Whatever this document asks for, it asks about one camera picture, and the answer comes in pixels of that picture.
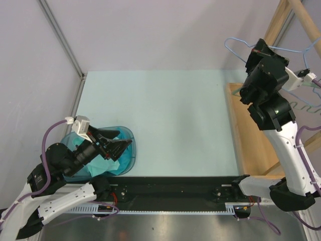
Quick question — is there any translucent green plastic hanger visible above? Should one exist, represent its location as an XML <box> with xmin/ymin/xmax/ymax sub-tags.
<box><xmin>232</xmin><ymin>82</ymin><xmax>321</xmax><ymax>113</ymax></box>

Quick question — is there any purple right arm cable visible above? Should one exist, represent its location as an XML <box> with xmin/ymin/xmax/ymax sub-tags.
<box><xmin>294</xmin><ymin>77</ymin><xmax>321</xmax><ymax>196</ymax></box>

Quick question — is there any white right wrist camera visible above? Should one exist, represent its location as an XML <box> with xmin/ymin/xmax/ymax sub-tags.
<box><xmin>282</xmin><ymin>67</ymin><xmax>316</xmax><ymax>91</ymax></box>

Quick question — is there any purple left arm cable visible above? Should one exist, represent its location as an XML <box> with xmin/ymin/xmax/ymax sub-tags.
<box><xmin>0</xmin><ymin>119</ymin><xmax>68</xmax><ymax>221</ymax></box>

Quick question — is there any wooden clothes rack frame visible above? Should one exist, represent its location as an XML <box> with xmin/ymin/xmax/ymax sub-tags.
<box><xmin>225</xmin><ymin>1</ymin><xmax>320</xmax><ymax>179</ymax></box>

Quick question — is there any aluminium frame post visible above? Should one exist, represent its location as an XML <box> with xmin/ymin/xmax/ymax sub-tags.
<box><xmin>37</xmin><ymin>0</ymin><xmax>87</xmax><ymax>78</ymax></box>

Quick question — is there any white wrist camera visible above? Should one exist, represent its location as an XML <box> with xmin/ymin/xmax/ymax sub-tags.
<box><xmin>65</xmin><ymin>115</ymin><xmax>92</xmax><ymax>142</ymax></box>
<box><xmin>282</xmin><ymin>67</ymin><xmax>316</xmax><ymax>91</ymax></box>

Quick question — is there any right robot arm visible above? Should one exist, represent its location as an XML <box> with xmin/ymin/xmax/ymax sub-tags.
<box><xmin>231</xmin><ymin>39</ymin><xmax>320</xmax><ymax>212</ymax></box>

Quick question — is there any teal transparent plastic bin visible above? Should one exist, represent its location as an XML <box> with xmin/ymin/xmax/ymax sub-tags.
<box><xmin>64</xmin><ymin>126</ymin><xmax>136</xmax><ymax>183</ymax></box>

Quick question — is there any blue mesh t shirt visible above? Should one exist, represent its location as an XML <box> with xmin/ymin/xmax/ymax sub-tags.
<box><xmin>104</xmin><ymin>126</ymin><xmax>136</xmax><ymax>176</ymax></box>

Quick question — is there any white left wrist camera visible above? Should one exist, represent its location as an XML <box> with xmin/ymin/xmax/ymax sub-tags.
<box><xmin>65</xmin><ymin>115</ymin><xmax>92</xmax><ymax>142</ymax></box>

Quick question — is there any mint green t shirt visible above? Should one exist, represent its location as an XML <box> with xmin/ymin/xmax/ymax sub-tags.
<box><xmin>74</xmin><ymin>139</ymin><xmax>121</xmax><ymax>178</ymax></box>

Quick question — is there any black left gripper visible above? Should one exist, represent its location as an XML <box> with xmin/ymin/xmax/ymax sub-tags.
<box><xmin>65</xmin><ymin>125</ymin><xmax>133</xmax><ymax>176</ymax></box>

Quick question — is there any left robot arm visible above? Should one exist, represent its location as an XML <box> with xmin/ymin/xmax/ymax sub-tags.
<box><xmin>1</xmin><ymin>117</ymin><xmax>135</xmax><ymax>240</ymax></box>

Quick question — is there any light blue wire hanger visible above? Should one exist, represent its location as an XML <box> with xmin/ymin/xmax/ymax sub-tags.
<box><xmin>224</xmin><ymin>36</ymin><xmax>321</xmax><ymax>107</ymax></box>

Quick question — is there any white cable duct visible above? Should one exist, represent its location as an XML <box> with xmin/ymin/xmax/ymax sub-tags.
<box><xmin>65</xmin><ymin>203</ymin><xmax>235</xmax><ymax>215</ymax></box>

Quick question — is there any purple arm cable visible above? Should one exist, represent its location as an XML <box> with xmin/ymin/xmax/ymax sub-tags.
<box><xmin>0</xmin><ymin>119</ymin><xmax>68</xmax><ymax>221</ymax></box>
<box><xmin>294</xmin><ymin>77</ymin><xmax>321</xmax><ymax>196</ymax></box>

